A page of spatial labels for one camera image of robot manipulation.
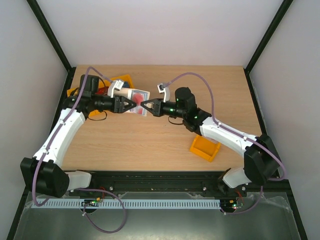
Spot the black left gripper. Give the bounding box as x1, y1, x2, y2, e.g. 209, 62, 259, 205
92, 95, 137, 114

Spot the white card with red circle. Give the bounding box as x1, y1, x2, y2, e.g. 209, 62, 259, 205
129, 90, 149, 117

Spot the beige leather card holder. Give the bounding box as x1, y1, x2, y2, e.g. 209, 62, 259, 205
113, 88, 150, 117

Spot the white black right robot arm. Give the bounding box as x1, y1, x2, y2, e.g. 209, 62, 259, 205
140, 87, 283, 196

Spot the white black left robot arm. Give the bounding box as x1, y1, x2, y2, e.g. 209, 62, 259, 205
20, 74, 137, 201

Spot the red card stack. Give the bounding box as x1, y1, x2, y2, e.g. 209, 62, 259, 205
96, 86, 109, 95

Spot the yellow three-compartment bin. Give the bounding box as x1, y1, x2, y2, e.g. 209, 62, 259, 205
66, 74, 134, 118

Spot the small yellow bin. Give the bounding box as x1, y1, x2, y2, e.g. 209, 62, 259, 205
189, 135, 221, 163

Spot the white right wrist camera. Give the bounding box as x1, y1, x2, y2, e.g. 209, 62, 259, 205
157, 83, 171, 103

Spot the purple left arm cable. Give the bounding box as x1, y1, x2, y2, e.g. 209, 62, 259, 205
31, 66, 127, 234

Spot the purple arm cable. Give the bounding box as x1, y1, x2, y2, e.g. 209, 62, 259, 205
164, 72, 287, 216
31, 66, 127, 234

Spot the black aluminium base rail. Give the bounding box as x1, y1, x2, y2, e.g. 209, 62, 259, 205
67, 170, 248, 198

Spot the black left frame post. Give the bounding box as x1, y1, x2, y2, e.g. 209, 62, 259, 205
26, 0, 76, 73

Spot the black frame post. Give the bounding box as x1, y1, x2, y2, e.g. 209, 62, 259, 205
244, 0, 295, 73
26, 0, 76, 73

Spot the black right frame post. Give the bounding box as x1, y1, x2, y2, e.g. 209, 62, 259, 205
244, 0, 295, 73

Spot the white slotted cable duct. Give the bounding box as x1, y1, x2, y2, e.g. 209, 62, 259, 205
42, 198, 221, 210

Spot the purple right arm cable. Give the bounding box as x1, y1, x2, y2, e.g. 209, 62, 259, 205
164, 72, 287, 216

